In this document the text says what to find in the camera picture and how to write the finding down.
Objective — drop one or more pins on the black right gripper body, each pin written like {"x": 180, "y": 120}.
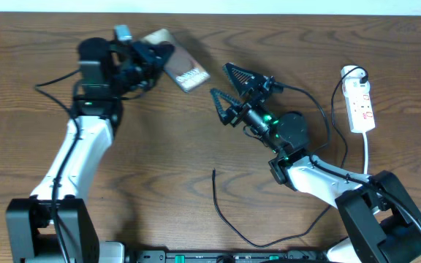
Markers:
{"x": 254, "y": 115}

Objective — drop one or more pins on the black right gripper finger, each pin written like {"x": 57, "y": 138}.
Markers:
{"x": 243, "y": 80}
{"x": 225, "y": 115}

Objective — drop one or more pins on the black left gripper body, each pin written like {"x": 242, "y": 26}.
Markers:
{"x": 137, "y": 71}

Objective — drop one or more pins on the Samsung Galaxy smartphone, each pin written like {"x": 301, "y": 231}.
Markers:
{"x": 182, "y": 67}

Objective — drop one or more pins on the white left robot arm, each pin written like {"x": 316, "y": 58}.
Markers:
{"x": 53, "y": 224}

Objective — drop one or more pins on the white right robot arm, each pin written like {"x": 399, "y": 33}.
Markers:
{"x": 382, "y": 222}

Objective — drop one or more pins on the white power strip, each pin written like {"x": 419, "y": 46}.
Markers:
{"x": 356, "y": 91}

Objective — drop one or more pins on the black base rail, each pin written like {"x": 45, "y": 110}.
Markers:
{"x": 228, "y": 256}

